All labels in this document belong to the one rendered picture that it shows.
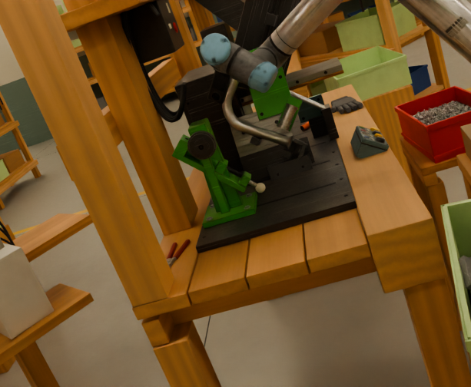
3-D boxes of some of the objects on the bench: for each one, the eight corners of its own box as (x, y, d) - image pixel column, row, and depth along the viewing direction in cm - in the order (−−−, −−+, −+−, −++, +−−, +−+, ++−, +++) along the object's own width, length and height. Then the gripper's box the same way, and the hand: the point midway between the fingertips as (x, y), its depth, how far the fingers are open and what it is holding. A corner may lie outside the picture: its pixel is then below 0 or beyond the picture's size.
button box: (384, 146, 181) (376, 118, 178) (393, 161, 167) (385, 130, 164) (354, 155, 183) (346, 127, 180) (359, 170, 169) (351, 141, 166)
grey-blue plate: (332, 131, 202) (320, 93, 198) (333, 133, 200) (321, 94, 196) (306, 140, 204) (293, 102, 200) (306, 141, 202) (293, 103, 198)
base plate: (325, 107, 245) (323, 103, 244) (357, 207, 142) (355, 200, 142) (231, 137, 252) (230, 133, 252) (197, 253, 150) (194, 246, 149)
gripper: (250, 49, 154) (260, 64, 175) (213, 34, 156) (228, 51, 177) (238, 79, 155) (249, 90, 176) (201, 64, 157) (217, 77, 178)
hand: (234, 78), depth 176 cm, fingers closed on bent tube, 3 cm apart
